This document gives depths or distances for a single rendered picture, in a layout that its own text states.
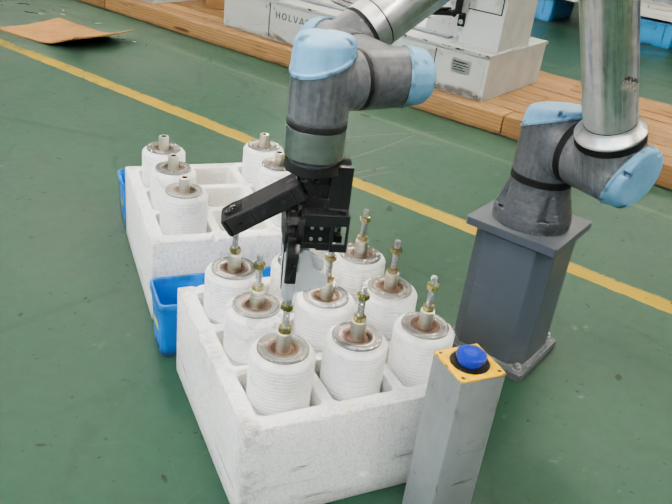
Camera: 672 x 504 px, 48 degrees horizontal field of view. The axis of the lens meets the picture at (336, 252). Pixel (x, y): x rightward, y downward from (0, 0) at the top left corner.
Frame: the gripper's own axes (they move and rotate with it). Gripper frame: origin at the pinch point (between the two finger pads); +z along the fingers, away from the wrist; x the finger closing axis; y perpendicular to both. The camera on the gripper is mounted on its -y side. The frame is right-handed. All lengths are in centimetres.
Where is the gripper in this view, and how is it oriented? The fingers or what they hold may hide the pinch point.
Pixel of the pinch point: (283, 293)
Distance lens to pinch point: 102.9
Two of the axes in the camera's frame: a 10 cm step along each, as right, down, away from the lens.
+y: 9.9, 0.4, 1.6
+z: -1.1, 8.8, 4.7
